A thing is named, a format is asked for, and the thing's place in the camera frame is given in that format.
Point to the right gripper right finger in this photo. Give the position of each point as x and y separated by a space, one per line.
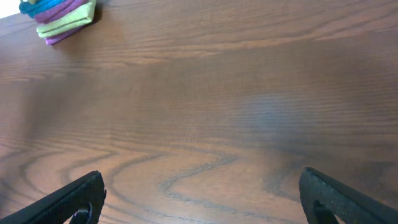
326 200

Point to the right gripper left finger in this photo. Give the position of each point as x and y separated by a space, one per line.
81 201

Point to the folded green cloth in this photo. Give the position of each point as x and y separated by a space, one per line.
81 16

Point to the folded pink cloth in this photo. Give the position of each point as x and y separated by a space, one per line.
56 13

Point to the folded blue cloth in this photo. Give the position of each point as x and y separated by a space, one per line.
39 6

